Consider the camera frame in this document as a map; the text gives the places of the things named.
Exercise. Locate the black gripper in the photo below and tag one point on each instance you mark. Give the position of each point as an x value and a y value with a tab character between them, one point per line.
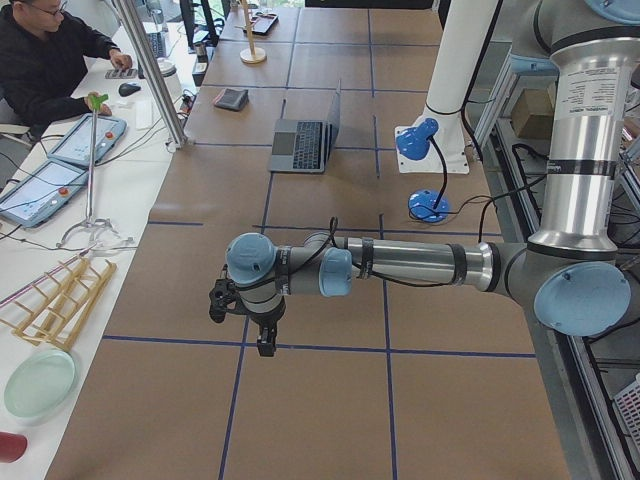
267	321

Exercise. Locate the silver grey laptop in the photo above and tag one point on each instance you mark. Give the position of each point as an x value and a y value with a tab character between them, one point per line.
305	146

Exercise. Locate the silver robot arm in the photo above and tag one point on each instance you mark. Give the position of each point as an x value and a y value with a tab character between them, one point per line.
565	274

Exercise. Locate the wooden dish rack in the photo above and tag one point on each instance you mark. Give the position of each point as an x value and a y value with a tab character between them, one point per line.
54	308

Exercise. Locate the blue desk lamp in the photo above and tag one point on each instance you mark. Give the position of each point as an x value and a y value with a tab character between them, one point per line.
419	153

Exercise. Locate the pale green glass plate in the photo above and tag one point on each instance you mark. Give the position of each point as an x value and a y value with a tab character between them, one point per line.
40	384

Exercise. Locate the grey folded cloth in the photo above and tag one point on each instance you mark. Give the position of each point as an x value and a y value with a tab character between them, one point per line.
231	99

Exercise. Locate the red cup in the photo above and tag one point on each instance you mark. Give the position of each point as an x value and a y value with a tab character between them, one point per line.
12	446

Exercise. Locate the lower teach pendant tablet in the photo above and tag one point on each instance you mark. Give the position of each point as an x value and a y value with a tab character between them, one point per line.
35	199

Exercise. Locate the teach pendant tablet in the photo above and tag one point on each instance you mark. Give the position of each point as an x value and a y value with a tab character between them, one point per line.
35	199
75	147

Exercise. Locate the upper teach pendant tablet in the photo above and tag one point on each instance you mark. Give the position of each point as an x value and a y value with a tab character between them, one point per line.
75	147

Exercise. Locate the wooden mug tree stand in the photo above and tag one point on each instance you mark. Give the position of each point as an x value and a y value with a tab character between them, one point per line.
252	54

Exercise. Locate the black computer mouse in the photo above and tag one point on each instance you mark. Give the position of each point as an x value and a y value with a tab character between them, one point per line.
128	88

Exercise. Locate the metal reacher grabber tool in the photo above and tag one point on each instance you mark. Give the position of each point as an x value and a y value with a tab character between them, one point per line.
101	231

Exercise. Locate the cardboard box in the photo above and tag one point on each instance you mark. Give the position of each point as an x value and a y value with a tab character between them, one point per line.
532	116

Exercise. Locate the person in black sweater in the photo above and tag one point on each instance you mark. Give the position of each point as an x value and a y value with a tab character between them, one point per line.
43	53

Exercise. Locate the aluminium frame post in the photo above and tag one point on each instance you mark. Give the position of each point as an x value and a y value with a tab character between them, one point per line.
134	28

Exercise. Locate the white camera mast with base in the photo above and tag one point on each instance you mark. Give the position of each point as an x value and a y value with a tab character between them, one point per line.
466	29

